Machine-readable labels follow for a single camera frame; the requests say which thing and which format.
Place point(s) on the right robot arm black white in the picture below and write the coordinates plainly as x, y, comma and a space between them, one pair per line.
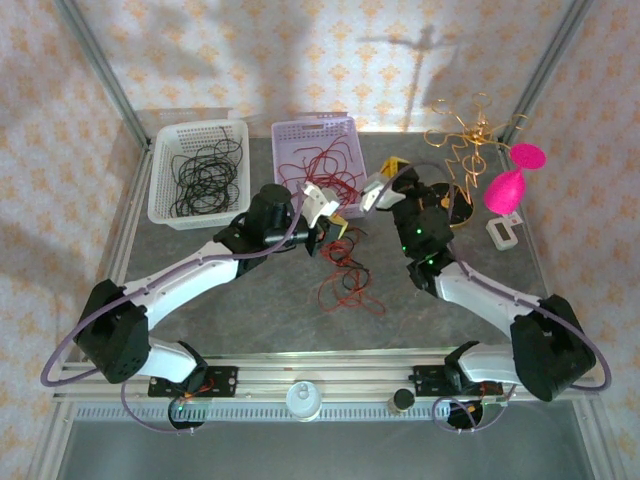
480, 295

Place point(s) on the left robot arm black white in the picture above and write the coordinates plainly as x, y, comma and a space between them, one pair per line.
175, 280

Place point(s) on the white digital timer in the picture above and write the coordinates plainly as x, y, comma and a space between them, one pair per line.
501, 236

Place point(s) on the lilac plastic basket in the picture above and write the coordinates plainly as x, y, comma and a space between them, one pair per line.
285, 132

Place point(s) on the pink goblet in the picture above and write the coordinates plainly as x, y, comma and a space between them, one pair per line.
505, 192

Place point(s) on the white plastic basket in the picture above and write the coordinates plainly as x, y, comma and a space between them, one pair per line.
165, 137

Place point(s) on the white round cap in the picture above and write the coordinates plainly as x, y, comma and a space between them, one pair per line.
303, 400

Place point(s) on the small black knob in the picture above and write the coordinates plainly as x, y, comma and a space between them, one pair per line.
402, 400

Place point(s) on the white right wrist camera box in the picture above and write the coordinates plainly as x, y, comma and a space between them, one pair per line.
374, 192

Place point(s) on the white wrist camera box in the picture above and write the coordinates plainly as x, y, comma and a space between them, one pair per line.
317, 200
374, 192

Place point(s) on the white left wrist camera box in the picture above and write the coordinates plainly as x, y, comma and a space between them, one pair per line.
317, 200

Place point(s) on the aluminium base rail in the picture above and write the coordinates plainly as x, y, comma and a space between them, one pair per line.
325, 372

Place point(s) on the aluminium frame post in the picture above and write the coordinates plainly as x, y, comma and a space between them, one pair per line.
550, 65
100, 65

